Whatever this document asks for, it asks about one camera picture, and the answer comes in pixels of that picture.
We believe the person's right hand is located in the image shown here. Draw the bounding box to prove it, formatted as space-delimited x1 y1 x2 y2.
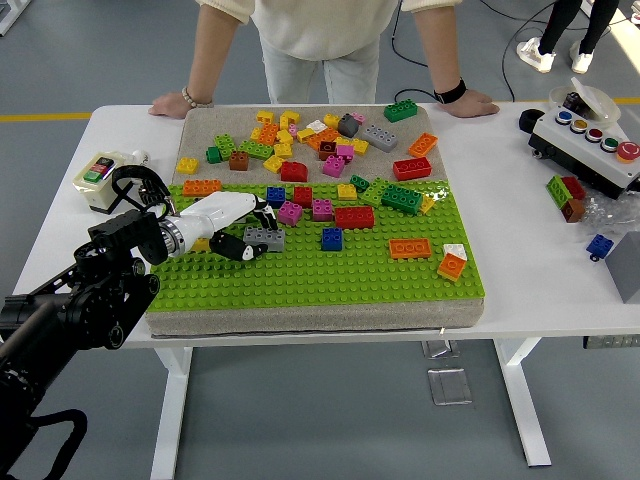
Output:
148 91 216 120

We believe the person's left hand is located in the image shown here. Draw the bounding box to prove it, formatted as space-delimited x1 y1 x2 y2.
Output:
433 89 501 120

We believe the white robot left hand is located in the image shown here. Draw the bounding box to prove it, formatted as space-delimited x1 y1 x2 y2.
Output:
174 191 279 263

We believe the light grey eight-stud brick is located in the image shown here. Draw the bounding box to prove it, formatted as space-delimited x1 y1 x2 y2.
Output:
361 124 400 153
242 225 287 254

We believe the red eight-stud brick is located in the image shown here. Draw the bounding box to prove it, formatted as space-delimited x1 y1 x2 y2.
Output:
392 156 433 182
334 205 377 232

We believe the dark green eight-stud brick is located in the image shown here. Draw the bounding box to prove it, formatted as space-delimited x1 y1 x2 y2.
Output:
383 98 421 124
381 183 427 216

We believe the light green eight-stud brick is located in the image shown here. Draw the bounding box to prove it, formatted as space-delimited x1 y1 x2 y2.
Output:
360 177 390 208
238 139 276 161

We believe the red arched brick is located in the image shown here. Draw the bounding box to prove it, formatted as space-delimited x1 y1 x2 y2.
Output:
280 160 310 183

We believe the red toy brick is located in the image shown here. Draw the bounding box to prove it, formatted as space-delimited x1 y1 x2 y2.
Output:
560 175 588 201

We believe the orange toy brick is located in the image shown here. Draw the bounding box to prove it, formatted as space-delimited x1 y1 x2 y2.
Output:
305 127 342 153

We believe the green studded baseplate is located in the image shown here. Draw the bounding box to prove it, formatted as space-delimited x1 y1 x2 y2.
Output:
142 178 488 312

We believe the orange and yellow brick stack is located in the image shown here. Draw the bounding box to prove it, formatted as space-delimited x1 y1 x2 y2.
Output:
436 252 468 284

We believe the black wristwatch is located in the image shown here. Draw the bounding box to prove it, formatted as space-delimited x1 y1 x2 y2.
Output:
432 76 469 106

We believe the black tape roll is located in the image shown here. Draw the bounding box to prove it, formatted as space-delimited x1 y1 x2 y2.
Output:
518 108 547 135

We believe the person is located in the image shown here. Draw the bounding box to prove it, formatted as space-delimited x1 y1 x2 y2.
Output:
516 0 620 75
196 0 436 105

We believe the white push-button control box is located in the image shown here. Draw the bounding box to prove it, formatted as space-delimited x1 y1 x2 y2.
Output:
528 106 640 200

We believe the white table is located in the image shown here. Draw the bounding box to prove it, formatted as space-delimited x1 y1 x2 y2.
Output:
0 102 640 480

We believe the clear plastic container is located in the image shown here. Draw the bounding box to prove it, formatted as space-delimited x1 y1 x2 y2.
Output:
548 76 622 125

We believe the grey-brown foam mat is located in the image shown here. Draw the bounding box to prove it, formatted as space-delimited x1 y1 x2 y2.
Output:
142 104 488 339

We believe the crumpled clear plastic bag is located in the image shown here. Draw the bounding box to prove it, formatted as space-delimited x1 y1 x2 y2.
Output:
574 192 640 239

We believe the table control panel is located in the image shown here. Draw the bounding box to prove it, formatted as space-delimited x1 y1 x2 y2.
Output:
581 334 640 351

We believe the bead bracelet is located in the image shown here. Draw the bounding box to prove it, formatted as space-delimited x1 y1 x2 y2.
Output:
180 85 216 110

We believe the black floor cable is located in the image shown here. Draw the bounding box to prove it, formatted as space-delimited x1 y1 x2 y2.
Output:
500 0 559 103
390 5 442 105

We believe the cream switch box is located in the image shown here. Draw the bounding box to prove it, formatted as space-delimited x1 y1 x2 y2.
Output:
72 150 134 216

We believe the white furniture frame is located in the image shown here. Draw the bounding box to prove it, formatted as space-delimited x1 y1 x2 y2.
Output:
0 0 27 37

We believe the blue brick with ring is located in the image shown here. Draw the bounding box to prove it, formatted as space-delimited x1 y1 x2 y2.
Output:
585 233 616 262

